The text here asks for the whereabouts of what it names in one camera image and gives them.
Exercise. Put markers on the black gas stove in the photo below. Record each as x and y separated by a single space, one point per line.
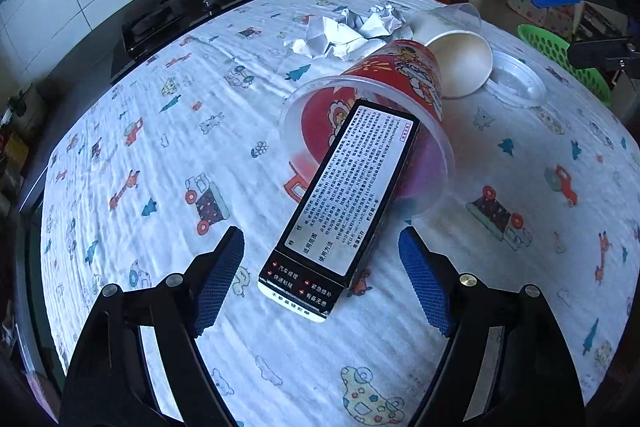
155 24

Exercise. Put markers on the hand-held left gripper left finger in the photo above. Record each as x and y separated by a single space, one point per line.
220 282

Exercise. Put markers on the green plastic basket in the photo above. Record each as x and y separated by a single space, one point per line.
545 44

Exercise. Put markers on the group of condiment bottles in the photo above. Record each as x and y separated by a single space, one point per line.
20 147

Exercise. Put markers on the black printed box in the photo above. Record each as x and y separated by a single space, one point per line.
350 187

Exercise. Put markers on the white paper cup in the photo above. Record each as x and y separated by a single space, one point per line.
460 62

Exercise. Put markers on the clear plastic cup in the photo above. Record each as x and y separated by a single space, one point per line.
465 17

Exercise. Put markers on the red printed plastic cup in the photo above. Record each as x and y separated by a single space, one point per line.
400 67

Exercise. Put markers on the white printed tablecloth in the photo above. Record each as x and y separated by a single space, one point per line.
175 132

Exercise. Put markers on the clear plastic lid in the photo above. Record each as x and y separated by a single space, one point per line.
515 79

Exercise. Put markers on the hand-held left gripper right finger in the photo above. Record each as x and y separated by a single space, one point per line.
425 282

